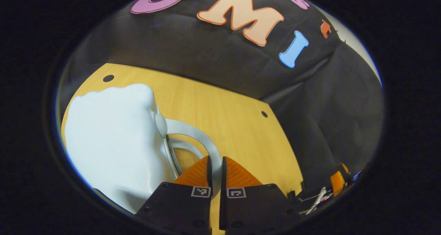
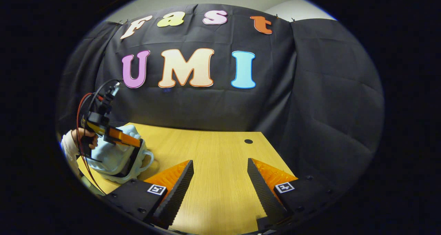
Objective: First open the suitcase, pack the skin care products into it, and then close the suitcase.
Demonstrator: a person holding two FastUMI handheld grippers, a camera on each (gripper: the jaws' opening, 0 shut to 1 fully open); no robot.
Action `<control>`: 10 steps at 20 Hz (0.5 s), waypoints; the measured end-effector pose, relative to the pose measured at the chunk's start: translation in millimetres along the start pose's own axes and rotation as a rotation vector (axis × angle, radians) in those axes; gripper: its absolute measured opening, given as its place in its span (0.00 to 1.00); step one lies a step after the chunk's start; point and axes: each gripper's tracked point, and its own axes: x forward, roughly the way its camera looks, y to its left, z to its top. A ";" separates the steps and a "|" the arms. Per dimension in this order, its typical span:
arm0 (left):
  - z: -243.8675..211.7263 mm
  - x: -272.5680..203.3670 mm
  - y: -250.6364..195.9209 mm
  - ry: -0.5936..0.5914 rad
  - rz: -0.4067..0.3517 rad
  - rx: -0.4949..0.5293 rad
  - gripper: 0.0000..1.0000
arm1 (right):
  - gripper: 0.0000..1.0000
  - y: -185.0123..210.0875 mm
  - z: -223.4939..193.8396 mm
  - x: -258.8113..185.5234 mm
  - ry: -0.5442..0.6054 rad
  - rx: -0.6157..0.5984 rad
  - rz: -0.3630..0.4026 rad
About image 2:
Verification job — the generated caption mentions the black cable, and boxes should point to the black cable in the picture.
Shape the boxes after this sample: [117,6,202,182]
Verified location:
[91,79,123,112]

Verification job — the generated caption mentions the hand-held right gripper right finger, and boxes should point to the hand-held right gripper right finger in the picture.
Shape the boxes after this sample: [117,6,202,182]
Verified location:
[247,157,342,231]

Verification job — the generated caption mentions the black backdrop cloth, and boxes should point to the black backdrop cloth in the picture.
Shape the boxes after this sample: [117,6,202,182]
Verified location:
[55,3,384,194]

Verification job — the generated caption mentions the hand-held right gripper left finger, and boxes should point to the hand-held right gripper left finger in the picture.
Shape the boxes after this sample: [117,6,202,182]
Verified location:
[105,159,194,229]

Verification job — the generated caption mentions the pale grey flat object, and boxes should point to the pale grey flat object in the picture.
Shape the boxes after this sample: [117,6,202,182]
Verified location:
[80,174,104,196]

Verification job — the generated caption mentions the light blue suitcase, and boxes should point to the light blue suitcase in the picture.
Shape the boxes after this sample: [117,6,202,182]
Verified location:
[83,124,155,184]

